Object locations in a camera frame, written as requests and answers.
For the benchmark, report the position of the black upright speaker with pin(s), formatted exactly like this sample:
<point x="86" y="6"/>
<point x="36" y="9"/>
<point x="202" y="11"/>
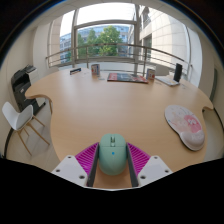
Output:
<point x="178" y="72"/>

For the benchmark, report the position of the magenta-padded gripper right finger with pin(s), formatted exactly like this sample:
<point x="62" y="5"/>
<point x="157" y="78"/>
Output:
<point x="140" y="158"/>

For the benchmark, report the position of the white chair with wooden legs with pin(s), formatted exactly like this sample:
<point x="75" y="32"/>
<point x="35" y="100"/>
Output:
<point x="16" y="118"/>

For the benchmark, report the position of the dark green door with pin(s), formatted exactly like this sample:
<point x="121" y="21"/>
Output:
<point x="213" y="85"/>

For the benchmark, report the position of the printed cup with blue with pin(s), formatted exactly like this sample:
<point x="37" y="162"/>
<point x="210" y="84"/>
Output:
<point x="95" y="69"/>

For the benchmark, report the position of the mint green computer mouse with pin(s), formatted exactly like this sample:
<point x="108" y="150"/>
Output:
<point x="112" y="155"/>

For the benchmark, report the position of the white red printed cup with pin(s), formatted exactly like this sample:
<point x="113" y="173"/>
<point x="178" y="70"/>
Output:
<point x="150" y="74"/>

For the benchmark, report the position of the red colourful magazine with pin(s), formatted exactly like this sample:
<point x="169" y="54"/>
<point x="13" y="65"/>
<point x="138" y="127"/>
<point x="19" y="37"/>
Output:
<point x="126" y="77"/>

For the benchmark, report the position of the small dark flat device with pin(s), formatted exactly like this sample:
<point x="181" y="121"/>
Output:
<point x="75" y="71"/>

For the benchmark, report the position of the white pink printed mouse pad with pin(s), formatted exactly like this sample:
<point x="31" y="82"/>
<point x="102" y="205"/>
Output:
<point x="183" y="123"/>

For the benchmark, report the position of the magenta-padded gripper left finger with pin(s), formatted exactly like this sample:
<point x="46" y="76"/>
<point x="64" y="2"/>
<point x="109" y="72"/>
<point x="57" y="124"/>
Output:
<point x="85" y="158"/>

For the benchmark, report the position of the metal window railing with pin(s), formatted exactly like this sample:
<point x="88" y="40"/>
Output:
<point x="106" y="44"/>

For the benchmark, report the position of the black office printer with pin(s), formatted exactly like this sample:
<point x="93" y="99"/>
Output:
<point x="21" y="85"/>

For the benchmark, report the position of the light blue open booklet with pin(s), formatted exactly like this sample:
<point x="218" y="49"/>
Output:
<point x="166" y="80"/>

